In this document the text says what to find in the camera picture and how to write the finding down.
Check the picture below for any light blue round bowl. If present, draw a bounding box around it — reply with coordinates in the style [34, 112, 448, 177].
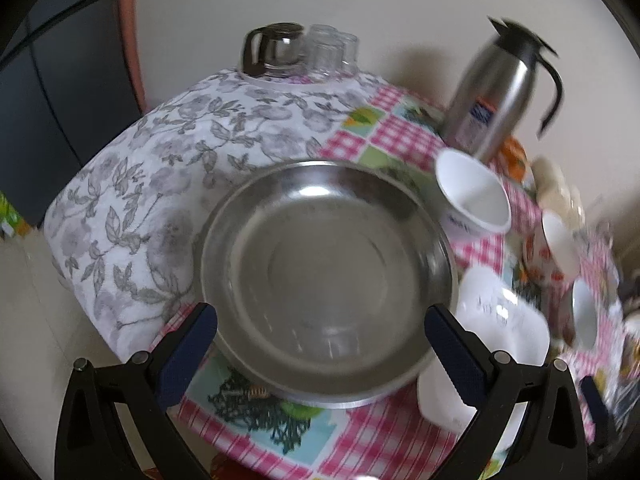
[559, 278, 598, 350]

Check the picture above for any floral pattern plate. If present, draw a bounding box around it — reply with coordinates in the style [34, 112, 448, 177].
[416, 263, 551, 461]

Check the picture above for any strawberry pattern bowl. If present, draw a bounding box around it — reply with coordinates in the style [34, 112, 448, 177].
[523, 210, 580, 287]

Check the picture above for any white square bowl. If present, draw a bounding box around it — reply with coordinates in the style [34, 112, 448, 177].
[434, 148, 512, 243]

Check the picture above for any stainless steel basin plate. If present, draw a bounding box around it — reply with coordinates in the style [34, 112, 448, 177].
[198, 159, 458, 408]

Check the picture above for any pink checkered tablecloth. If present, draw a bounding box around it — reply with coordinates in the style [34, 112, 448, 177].
[177, 86, 613, 479]

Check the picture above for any grey floral white cloth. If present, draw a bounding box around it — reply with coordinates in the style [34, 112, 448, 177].
[43, 70, 382, 359]

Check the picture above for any bag of steamed buns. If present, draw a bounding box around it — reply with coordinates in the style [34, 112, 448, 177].
[530, 157, 586, 231]

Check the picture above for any orange snack packet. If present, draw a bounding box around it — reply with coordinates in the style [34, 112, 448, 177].
[498, 136, 528, 184]

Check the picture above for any steel thermos jug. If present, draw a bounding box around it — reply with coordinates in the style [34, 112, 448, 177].
[439, 18, 564, 164]

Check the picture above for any clear drinking glass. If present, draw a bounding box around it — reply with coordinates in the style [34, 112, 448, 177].
[336, 32, 359, 77]
[305, 24, 344, 81]

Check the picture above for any glass teapot black handle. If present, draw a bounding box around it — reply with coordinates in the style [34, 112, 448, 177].
[241, 22, 305, 77]

